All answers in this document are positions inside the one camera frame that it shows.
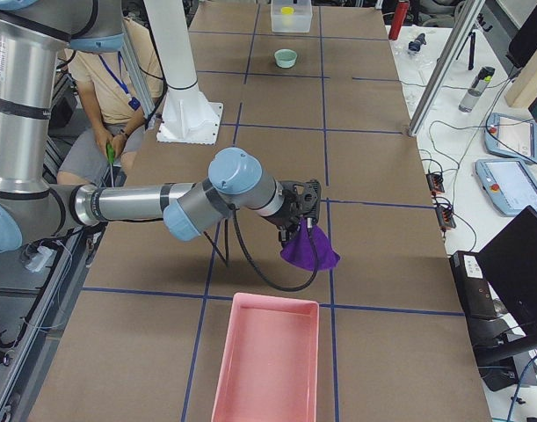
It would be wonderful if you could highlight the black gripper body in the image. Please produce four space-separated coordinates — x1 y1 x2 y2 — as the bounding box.
267 206 312 244

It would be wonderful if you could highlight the purple cloth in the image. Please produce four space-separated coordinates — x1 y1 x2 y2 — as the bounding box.
280 223 341 271

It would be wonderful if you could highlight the light green bowl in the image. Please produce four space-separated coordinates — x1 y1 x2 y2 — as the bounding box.
273 48 298 69

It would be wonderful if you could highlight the yellow plastic cup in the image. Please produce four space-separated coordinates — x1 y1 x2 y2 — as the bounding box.
280 6 294 16

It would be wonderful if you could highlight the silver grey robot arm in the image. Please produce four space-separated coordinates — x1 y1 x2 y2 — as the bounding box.
0 1 320 253

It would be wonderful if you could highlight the clear plastic storage box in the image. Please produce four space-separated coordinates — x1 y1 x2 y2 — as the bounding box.
271 0 313 33

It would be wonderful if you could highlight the black electronics box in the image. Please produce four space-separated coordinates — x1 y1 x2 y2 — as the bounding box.
449 251 497 320

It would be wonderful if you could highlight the brown paper table cover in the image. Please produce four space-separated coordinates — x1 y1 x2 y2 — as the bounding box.
29 2 490 421

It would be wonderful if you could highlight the pink plastic bin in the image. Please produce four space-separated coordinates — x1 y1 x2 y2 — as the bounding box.
211 293 319 421

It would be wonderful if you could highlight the seated person beige shirt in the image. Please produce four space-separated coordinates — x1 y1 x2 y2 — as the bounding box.
56 17 168 186

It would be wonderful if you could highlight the lower teach pendant tablet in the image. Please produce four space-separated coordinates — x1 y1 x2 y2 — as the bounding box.
475 158 537 216

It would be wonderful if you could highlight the teach pendant tablet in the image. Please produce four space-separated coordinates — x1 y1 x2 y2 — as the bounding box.
484 113 537 164
475 158 537 216

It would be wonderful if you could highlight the black monitor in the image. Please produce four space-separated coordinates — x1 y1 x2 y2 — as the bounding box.
476 206 537 334

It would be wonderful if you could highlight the upper teach pendant tablet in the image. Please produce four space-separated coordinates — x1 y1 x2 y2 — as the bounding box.
484 113 537 164

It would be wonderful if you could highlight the red cylinder bottle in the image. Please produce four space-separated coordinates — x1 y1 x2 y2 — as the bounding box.
388 0 410 40

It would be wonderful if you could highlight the clear water bottle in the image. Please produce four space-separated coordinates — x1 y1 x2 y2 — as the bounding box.
458 66 495 113

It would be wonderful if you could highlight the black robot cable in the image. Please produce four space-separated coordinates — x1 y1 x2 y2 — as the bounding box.
223 206 320 292

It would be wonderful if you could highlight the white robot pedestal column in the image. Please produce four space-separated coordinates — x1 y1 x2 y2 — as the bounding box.
145 0 223 145

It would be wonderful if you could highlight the aluminium frame post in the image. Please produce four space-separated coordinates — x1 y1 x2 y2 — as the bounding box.
408 0 485 137

